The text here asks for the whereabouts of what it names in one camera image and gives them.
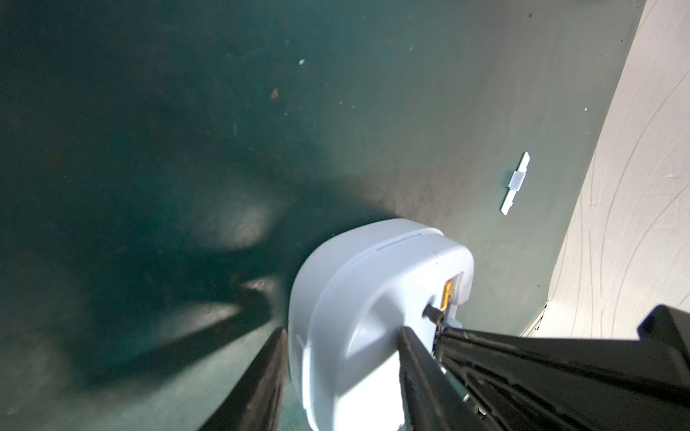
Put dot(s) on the small dark battery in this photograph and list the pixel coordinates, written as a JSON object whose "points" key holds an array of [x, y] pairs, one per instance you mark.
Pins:
{"points": [[447, 295]]}

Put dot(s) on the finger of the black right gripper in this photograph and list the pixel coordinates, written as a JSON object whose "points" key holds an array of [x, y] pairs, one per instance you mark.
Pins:
{"points": [[647, 366], [543, 399]]}

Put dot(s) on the blue clock battery cover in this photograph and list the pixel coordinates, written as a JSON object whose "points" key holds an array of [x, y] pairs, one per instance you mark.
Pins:
{"points": [[515, 183]]}

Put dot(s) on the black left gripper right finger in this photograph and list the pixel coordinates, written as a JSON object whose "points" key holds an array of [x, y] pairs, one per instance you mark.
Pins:
{"points": [[430, 400]]}

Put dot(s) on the blue white alarm clock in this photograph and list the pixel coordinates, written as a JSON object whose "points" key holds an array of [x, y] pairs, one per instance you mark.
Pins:
{"points": [[347, 304]]}

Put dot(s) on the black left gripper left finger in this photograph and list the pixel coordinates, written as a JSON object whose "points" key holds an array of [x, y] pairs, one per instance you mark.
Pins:
{"points": [[255, 402]]}

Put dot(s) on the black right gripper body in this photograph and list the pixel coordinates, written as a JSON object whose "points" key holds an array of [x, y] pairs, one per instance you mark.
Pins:
{"points": [[668, 326]]}

